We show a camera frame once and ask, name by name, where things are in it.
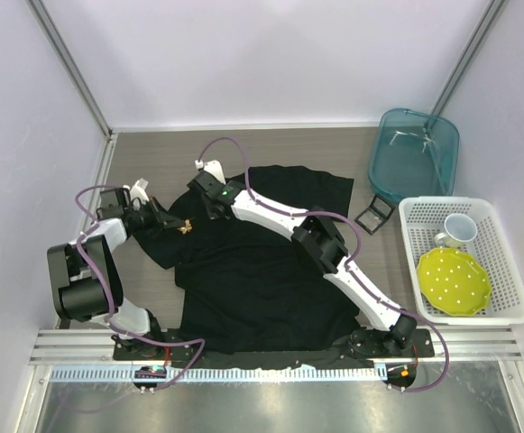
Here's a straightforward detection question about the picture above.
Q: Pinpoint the black t-shirt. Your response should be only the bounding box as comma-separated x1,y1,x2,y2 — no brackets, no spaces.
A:
134,190,359,354

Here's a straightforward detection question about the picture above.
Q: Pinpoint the yellow dotted plate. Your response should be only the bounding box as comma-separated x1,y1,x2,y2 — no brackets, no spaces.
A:
417,247,492,317

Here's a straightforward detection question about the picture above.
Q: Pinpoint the light blue mug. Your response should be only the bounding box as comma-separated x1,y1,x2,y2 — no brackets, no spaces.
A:
434,213,478,248

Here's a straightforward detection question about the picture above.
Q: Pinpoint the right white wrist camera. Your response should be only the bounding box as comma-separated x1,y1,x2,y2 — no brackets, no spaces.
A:
195,160,226,184

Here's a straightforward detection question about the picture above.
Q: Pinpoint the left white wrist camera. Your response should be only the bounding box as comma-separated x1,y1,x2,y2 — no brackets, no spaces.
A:
123,178,151,207

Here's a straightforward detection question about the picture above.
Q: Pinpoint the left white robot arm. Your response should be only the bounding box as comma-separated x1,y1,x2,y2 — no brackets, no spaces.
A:
47,180,191,360

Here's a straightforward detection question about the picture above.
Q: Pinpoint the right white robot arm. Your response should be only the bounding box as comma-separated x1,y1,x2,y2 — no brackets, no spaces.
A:
188,169,418,356

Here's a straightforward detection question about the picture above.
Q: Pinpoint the black brooch box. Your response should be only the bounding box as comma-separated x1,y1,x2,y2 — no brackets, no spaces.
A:
354,194,396,235

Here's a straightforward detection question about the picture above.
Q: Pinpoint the red gold brooch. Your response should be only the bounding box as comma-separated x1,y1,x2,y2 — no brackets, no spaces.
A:
179,219,193,235

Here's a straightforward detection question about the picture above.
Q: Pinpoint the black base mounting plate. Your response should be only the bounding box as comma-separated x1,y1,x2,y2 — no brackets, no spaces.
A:
111,327,435,370

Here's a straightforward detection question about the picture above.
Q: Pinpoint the teal transparent plastic bin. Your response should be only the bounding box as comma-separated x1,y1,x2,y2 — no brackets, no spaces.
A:
368,108,460,204

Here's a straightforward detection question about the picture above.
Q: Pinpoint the white slotted cable duct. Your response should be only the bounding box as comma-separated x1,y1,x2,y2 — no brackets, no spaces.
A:
49,364,387,384

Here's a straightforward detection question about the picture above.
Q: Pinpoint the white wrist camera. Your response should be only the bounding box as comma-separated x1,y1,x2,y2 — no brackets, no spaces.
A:
195,160,226,184
123,178,151,207

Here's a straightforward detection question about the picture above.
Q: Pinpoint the white perforated plastic basket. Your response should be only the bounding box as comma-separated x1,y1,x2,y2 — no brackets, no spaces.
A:
399,196,524,327

